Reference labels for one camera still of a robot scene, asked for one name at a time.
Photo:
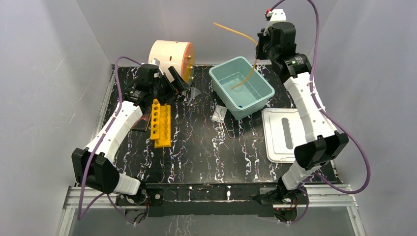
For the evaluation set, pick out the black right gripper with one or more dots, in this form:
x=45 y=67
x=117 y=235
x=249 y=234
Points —
x=261 y=38

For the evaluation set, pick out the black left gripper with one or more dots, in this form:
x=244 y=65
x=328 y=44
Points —
x=172 y=82

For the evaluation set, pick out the tan rubber tubing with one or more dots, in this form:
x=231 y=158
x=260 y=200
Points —
x=247 y=37

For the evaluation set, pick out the yellow test tube rack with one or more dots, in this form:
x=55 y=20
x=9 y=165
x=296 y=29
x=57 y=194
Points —
x=160 y=129

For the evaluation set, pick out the small white plastic packet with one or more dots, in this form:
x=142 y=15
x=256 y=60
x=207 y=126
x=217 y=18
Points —
x=219 y=114

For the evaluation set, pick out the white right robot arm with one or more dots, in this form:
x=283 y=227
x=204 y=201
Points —
x=323 y=141

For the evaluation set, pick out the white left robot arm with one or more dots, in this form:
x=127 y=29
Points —
x=93 y=165

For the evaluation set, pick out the clear plastic funnel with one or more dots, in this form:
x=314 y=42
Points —
x=193 y=93

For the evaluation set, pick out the white cylindrical drum device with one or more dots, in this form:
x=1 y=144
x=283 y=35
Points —
x=178 y=54

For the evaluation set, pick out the teal plastic bin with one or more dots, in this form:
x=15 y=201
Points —
x=252 y=95

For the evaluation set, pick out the white bin lid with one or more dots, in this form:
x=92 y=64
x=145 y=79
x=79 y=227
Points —
x=283 y=131

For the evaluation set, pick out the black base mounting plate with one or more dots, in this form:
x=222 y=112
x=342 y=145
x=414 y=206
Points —
x=263 y=204

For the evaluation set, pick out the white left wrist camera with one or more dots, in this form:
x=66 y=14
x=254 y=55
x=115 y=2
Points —
x=155 y=61

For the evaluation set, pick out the aluminium frame rail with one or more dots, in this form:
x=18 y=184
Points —
x=319 y=195

